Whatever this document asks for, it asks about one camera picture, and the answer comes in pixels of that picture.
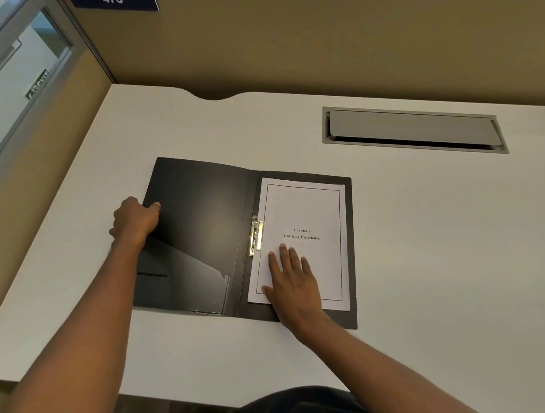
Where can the person's left hand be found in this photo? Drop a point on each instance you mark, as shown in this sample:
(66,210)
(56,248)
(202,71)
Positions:
(130,222)

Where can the person's right hand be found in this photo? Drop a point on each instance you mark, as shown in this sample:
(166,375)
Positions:
(295,294)

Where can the person's left thumb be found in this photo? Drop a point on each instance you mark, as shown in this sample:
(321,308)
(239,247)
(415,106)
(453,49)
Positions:
(152,207)

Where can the person's right little finger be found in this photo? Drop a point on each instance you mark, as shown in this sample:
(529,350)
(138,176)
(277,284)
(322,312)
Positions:
(306,268)

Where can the person's right thumb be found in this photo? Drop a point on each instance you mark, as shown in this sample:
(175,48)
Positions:
(268,293)

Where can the person's right middle finger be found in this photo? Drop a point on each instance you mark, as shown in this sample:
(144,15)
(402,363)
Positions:
(285,258)

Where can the black document folder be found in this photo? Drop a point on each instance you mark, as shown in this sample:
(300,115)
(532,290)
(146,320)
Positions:
(197,197)

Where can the white printed paper sheet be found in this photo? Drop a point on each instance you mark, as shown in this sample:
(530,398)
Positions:
(305,207)

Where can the person's right forearm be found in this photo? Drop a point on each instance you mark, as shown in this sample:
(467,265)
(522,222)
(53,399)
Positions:
(394,390)

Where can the person's left forearm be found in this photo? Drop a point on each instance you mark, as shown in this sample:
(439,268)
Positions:
(85,330)

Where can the gold metal folder clip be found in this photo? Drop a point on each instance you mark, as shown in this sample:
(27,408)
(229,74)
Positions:
(254,235)

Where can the green sign behind glass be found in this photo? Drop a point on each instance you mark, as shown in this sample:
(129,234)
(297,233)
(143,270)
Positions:
(37,83)

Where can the side partition with glass window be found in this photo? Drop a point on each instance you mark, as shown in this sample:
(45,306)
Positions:
(5,109)

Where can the beige desk partition panel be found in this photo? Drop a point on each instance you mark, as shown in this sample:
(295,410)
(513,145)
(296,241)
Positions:
(315,41)

